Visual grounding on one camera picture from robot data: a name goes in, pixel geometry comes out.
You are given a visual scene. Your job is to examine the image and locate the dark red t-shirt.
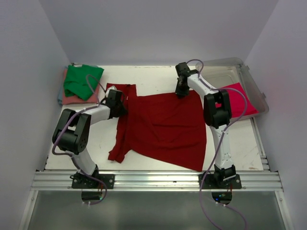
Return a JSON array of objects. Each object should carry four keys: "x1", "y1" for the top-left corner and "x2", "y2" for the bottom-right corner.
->
[{"x1": 108, "y1": 84, "x2": 207, "y2": 172}]

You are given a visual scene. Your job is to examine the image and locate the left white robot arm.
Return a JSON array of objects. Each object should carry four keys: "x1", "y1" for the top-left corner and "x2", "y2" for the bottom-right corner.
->
[{"x1": 51, "y1": 87, "x2": 127, "y2": 188}]

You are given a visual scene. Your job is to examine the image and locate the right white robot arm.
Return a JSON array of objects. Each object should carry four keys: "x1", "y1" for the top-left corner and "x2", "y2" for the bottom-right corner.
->
[{"x1": 175, "y1": 62, "x2": 236, "y2": 189}]

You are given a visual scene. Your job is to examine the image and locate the green t-shirt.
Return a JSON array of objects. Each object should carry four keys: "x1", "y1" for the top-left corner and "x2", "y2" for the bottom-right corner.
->
[{"x1": 63, "y1": 65, "x2": 104, "y2": 101}]

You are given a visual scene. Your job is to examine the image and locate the clear plastic storage bin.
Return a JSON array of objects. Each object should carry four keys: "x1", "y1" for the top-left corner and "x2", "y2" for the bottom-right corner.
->
[{"x1": 195, "y1": 57, "x2": 269, "y2": 120}]

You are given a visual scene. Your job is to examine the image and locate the folded salmon pink t-shirt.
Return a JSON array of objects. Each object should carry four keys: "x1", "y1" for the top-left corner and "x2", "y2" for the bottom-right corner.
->
[{"x1": 63, "y1": 68, "x2": 97, "y2": 105}]

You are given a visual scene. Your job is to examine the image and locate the folded light blue t-shirt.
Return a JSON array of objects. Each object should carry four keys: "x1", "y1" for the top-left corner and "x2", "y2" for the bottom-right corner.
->
[{"x1": 57, "y1": 88, "x2": 63, "y2": 105}]

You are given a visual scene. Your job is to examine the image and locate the magenta folded t-shirt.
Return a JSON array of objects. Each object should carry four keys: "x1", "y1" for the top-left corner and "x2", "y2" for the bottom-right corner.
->
[{"x1": 221, "y1": 83, "x2": 259, "y2": 119}]

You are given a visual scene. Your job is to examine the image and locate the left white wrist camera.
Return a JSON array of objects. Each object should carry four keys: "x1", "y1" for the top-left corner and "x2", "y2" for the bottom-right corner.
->
[{"x1": 106, "y1": 86, "x2": 117, "y2": 94}]

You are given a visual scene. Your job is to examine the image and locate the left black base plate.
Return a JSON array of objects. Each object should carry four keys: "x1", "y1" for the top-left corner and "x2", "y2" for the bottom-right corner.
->
[{"x1": 70, "y1": 173, "x2": 115, "y2": 189}]

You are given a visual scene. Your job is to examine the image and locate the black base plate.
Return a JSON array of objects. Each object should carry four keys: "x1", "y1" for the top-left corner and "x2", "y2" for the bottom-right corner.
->
[
  {"x1": 201, "y1": 172, "x2": 242, "y2": 189},
  {"x1": 70, "y1": 173, "x2": 115, "y2": 189}
]

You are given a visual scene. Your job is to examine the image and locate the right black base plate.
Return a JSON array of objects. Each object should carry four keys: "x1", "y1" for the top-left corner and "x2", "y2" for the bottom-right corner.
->
[{"x1": 201, "y1": 172, "x2": 242, "y2": 189}]

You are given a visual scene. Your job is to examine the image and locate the aluminium mounting rail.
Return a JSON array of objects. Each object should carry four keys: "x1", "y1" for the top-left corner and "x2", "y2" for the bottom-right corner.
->
[{"x1": 30, "y1": 170, "x2": 283, "y2": 192}]

